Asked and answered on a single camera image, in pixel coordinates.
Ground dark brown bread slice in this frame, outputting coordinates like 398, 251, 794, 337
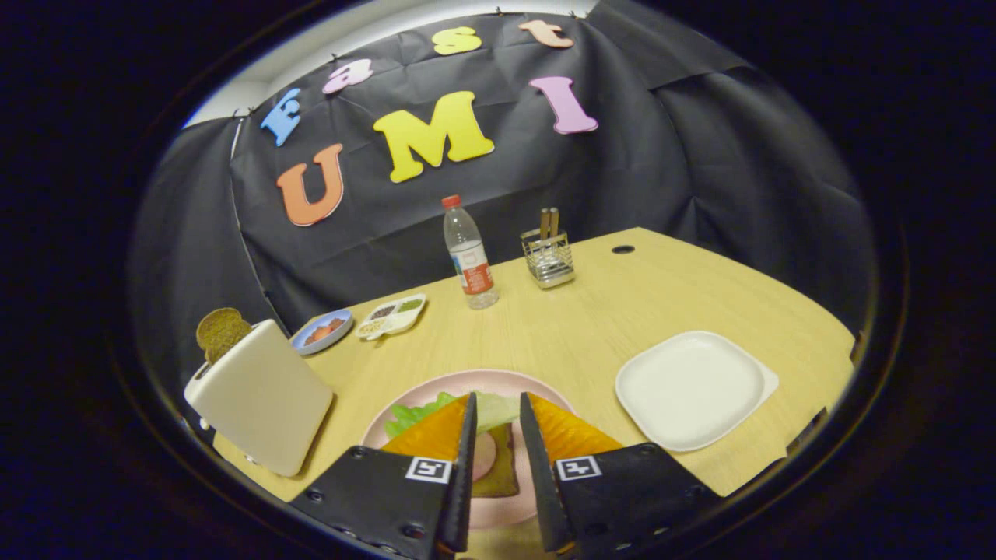
471, 424, 521, 499

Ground round pink plate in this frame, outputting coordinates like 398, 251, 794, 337
361, 369, 577, 530

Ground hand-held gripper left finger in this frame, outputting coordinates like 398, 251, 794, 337
288, 391, 479, 560

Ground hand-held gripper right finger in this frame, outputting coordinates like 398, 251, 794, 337
518, 391, 722, 557

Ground brown toasted bread slice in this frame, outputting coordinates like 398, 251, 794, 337
196, 308, 252, 365

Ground green lettuce leaf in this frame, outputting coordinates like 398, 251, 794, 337
385, 391, 521, 438

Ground metal wire utensil holder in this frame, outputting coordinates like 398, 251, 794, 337
521, 228, 577, 290

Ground clear red-capped water bottle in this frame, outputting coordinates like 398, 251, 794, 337
441, 194, 500, 310

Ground small blue plate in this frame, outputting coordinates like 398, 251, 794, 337
290, 309, 355, 356

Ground white divided condiment tray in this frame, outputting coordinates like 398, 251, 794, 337
356, 293, 428, 341

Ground white toaster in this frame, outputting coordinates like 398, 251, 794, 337
184, 319, 335, 478

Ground pink ham slice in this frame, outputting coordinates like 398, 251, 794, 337
471, 432, 499, 481

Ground black backdrop cloth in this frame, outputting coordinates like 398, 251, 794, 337
128, 0, 880, 405

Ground white square plate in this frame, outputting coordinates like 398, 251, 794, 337
615, 331, 780, 453

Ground orange food pieces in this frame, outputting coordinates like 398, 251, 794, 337
305, 317, 347, 345

